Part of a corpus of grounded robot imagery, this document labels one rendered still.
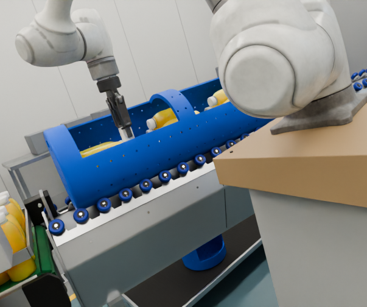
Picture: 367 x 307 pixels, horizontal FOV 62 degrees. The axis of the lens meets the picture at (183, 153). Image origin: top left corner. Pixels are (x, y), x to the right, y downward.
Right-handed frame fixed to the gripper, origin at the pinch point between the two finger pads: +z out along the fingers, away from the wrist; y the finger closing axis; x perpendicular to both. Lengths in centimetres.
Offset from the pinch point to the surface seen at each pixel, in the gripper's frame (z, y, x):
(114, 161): 4.1, -9.1, 9.1
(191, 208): 30.3, -8.7, -10.7
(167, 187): 20.4, -6.4, -5.5
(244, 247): 98, 43, -60
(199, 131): 5.7, -9.0, -22.6
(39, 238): 22.9, 10.3, 37.6
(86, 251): 26.6, -8.2, 26.3
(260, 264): 113, 40, -66
